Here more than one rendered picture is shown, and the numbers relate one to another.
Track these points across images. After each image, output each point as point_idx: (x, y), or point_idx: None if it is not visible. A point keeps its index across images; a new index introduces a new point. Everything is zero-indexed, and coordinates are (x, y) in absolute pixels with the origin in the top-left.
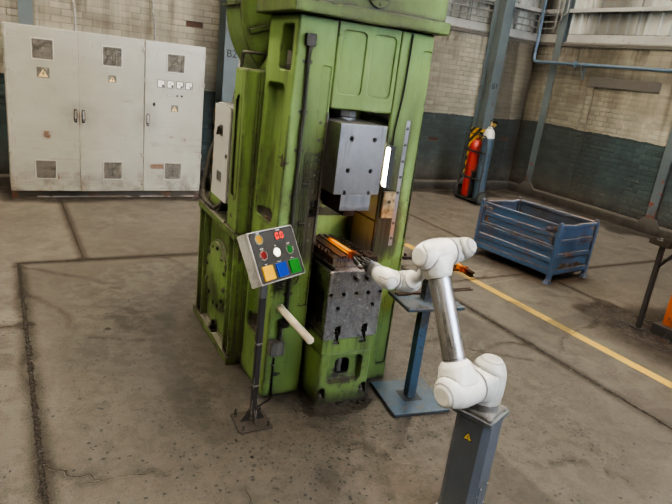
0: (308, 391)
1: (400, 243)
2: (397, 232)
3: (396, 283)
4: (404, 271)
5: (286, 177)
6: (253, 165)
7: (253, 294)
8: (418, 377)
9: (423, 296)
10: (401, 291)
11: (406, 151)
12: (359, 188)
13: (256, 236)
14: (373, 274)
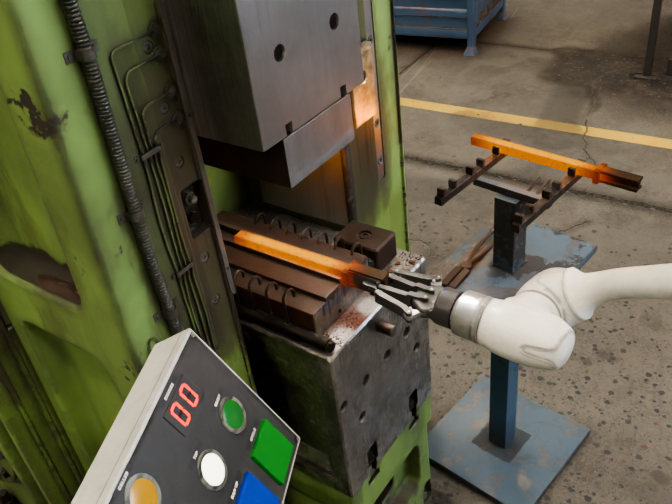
0: None
1: (396, 158)
2: (387, 138)
3: (574, 342)
4: (553, 283)
5: (82, 168)
6: None
7: (97, 449)
8: (516, 405)
9: (506, 263)
10: (443, 268)
11: None
12: (321, 91)
13: (130, 495)
14: (490, 340)
